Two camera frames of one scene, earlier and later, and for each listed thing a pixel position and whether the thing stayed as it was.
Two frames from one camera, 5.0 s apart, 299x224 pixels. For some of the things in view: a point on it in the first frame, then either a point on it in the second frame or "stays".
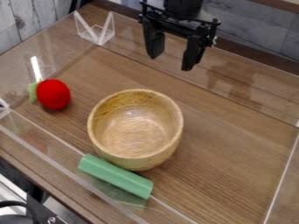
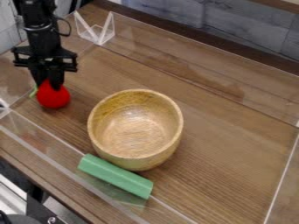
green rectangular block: x=116 y=176 stays
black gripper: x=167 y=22 → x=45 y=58
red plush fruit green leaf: x=51 y=93 stays
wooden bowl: x=135 y=126 stays
